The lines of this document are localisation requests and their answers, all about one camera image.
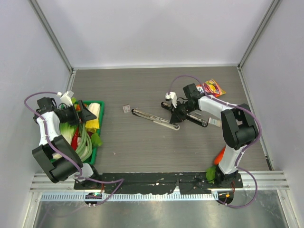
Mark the green toy leaf sprig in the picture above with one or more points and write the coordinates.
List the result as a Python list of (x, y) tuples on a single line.
[(96, 140)]

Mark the orange toy carrot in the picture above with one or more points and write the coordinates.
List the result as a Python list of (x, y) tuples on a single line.
[(219, 157)]

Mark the red white staple box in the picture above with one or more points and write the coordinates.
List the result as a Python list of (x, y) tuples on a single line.
[(126, 108)]

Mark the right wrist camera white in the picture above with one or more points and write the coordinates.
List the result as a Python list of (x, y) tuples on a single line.
[(171, 96)]

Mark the green plastic tray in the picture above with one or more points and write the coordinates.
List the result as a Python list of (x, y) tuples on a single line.
[(85, 150)]

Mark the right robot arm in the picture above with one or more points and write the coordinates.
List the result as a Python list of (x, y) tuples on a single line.
[(240, 127)]

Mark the red toy chili pepper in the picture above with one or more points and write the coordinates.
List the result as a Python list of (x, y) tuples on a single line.
[(74, 139)]

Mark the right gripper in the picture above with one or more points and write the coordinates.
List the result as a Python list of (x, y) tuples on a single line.
[(176, 116)]

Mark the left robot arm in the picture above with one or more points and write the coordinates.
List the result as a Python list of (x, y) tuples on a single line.
[(55, 155)]

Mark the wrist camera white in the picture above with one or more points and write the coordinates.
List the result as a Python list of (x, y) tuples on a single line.
[(66, 98), (171, 96)]

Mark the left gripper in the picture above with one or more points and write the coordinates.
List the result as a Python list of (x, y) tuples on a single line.
[(85, 114)]

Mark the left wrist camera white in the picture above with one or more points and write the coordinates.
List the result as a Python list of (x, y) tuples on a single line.
[(66, 98)]

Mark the orange candy bag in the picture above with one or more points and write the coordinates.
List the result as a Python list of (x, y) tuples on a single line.
[(211, 87)]

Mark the white slotted cable duct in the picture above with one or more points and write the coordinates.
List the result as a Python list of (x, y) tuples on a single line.
[(84, 196)]

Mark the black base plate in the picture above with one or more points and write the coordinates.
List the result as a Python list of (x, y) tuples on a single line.
[(159, 183)]

